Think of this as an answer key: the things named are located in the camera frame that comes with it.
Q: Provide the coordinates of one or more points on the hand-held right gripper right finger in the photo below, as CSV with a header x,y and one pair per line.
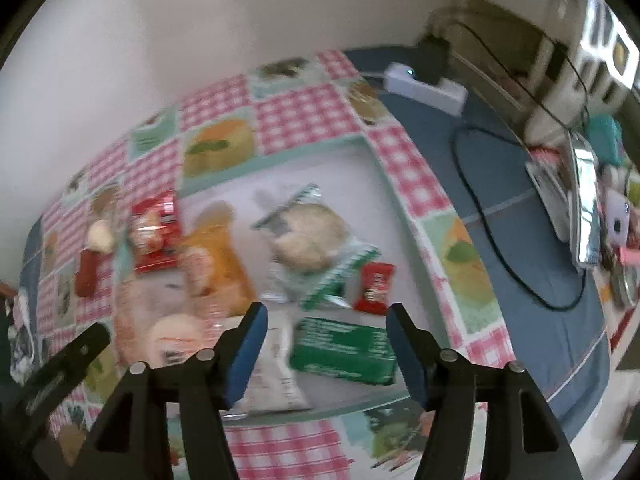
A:
x,y
405,355

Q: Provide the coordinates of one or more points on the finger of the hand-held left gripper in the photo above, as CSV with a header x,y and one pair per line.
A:
x,y
60,375

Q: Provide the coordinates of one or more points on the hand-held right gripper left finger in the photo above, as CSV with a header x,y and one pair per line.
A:
x,y
247,350

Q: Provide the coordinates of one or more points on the white tray with teal rim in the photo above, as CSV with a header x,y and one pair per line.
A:
x,y
320,175

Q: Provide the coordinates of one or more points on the white snack packet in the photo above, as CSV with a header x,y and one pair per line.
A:
x,y
277,380

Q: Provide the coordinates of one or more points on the blue white crumpled packet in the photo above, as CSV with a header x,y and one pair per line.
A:
x,y
22,340

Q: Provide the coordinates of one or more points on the green box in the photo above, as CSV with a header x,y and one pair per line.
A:
x,y
345,350

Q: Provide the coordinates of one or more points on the small red packet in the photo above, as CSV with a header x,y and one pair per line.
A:
x,y
374,287

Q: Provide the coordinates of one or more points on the yellow orange snack packet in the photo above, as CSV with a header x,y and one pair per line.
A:
x,y
220,265

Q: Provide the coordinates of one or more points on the peach snack packet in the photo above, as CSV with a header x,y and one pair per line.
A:
x,y
150,310

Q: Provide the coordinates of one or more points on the red brown snack packet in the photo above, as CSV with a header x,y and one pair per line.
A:
x,y
87,270

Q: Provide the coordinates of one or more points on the clear bag with round bun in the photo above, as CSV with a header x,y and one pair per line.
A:
x,y
305,240

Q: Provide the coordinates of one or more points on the blue table cover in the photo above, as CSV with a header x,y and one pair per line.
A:
x,y
525,310

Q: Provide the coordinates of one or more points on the white round bun packet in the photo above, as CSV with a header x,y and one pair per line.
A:
x,y
100,235

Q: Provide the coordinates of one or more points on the shiny red snack packet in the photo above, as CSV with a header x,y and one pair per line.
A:
x,y
150,230

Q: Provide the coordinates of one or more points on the white flat device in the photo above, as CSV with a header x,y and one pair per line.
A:
x,y
547,195

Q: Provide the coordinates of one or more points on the silver foil packet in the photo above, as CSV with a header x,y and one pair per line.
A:
x,y
585,210

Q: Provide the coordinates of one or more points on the pink checkered printed tablecloth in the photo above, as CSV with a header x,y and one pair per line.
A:
x,y
300,115

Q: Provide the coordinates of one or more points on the white power strip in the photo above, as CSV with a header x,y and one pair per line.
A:
x,y
430,92

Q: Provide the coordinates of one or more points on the white appliance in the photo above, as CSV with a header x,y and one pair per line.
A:
x,y
560,105

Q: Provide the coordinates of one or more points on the black power adapter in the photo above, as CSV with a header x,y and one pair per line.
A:
x,y
432,60

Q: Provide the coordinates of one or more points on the teal container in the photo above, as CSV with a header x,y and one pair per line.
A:
x,y
605,135

